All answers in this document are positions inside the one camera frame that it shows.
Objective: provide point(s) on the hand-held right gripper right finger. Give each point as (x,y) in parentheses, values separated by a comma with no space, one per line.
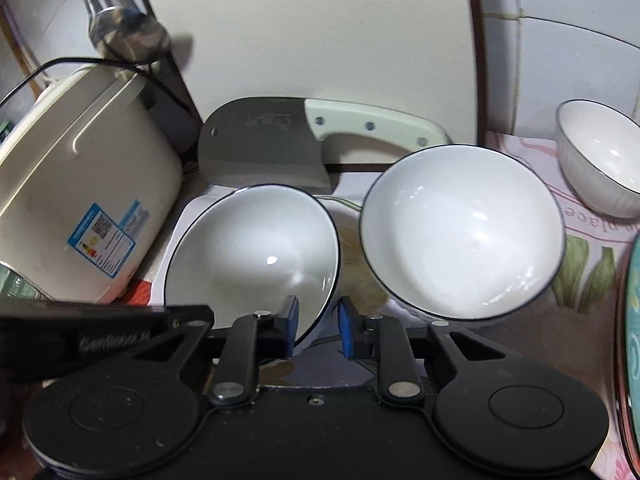
(346,331)

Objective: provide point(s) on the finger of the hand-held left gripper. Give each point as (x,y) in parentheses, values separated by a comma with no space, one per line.
(192,317)

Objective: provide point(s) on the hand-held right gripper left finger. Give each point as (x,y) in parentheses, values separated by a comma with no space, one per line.
(292,322)

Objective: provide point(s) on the white bowl with dark rim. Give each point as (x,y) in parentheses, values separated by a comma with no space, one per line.
(605,160)
(460,235)
(260,260)

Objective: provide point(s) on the teal fried egg plate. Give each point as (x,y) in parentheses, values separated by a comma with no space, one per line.
(634,350)

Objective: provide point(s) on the red striped cloth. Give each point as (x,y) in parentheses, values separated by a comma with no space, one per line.
(140,294)

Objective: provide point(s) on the cream electric rice cooker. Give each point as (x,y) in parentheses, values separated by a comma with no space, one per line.
(75,170)

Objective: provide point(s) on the floral tablecloth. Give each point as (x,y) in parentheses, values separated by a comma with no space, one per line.
(550,340)

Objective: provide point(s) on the steel spoon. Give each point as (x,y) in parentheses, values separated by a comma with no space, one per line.
(147,37)

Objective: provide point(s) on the white cutting board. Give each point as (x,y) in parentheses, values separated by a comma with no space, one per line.
(325,35)

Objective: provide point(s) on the steel ladle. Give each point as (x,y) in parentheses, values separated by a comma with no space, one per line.
(107,25)

